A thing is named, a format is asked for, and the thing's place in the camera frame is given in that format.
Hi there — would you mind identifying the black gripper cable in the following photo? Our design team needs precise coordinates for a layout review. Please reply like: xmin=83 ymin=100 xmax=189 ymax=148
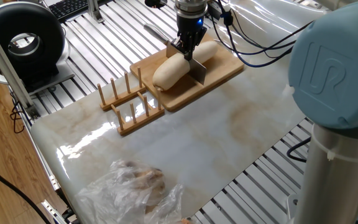
xmin=209 ymin=0 xmax=314 ymax=68

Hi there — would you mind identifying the marble pattern table mat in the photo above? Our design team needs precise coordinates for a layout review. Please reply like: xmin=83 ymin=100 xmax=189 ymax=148
xmin=29 ymin=0 xmax=329 ymax=224

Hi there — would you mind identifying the brown mushroom with dark cap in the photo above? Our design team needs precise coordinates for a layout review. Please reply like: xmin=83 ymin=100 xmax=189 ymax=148
xmin=126 ymin=160 xmax=166 ymax=187

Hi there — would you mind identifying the black keyboard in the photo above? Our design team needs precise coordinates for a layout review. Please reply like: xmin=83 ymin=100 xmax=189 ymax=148
xmin=47 ymin=0 xmax=90 ymax=21

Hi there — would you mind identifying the pale brown mushroom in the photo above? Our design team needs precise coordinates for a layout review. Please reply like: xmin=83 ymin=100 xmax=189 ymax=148
xmin=144 ymin=186 xmax=167 ymax=214

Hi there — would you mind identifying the steel cleaver knife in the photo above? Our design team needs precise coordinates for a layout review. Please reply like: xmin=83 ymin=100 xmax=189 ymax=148
xmin=143 ymin=23 xmax=208 ymax=86

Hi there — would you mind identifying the clear plastic bag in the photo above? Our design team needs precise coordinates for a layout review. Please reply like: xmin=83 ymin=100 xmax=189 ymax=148
xmin=75 ymin=158 xmax=186 ymax=224

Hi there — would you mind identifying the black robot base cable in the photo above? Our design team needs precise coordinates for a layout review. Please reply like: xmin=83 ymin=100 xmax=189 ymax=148
xmin=286 ymin=136 xmax=312 ymax=164

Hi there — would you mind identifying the aluminium frame post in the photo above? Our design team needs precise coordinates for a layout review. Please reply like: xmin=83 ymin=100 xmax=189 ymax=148
xmin=0 ymin=12 xmax=40 ymax=121
xmin=87 ymin=0 xmax=105 ymax=23

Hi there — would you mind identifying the wooden cutting board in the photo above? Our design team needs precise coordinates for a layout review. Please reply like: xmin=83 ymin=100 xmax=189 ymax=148
xmin=129 ymin=32 xmax=245 ymax=113

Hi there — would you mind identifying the cut white radish piece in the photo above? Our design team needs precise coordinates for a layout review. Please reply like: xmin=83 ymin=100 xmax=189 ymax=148
xmin=193 ymin=40 xmax=219 ymax=65

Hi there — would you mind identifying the wooden peg rack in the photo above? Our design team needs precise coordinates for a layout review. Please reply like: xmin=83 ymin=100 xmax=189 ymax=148
xmin=96 ymin=67 xmax=166 ymax=137

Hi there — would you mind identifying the thin black floor cable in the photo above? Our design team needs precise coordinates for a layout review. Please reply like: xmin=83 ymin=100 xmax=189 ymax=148
xmin=9 ymin=99 xmax=26 ymax=134

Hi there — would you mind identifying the thick black floor cable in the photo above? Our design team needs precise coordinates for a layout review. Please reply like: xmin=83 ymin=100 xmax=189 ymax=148
xmin=0 ymin=155 xmax=52 ymax=224

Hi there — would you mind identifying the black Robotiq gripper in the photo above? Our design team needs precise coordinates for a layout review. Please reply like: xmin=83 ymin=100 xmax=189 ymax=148
xmin=170 ymin=14 xmax=208 ymax=62

